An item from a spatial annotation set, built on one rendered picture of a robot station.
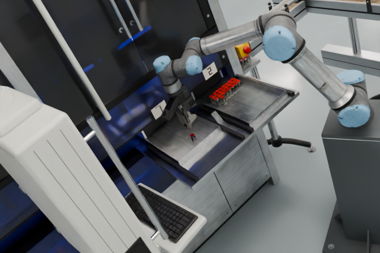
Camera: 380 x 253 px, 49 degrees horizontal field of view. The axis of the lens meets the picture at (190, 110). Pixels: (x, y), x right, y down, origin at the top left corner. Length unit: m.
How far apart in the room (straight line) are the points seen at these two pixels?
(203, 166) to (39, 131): 0.83
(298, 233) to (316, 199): 0.26
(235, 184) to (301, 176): 0.50
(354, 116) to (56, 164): 1.09
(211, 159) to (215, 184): 0.62
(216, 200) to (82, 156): 1.36
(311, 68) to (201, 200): 1.14
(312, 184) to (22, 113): 1.96
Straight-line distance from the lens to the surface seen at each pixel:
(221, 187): 2.47
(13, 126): 1.29
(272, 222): 2.65
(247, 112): 1.99
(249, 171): 2.59
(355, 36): 2.74
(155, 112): 2.00
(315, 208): 2.66
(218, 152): 1.84
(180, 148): 1.95
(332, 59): 2.92
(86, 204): 1.33
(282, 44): 1.50
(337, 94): 1.66
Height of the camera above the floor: 2.06
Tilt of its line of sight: 33 degrees down
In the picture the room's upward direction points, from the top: 25 degrees counter-clockwise
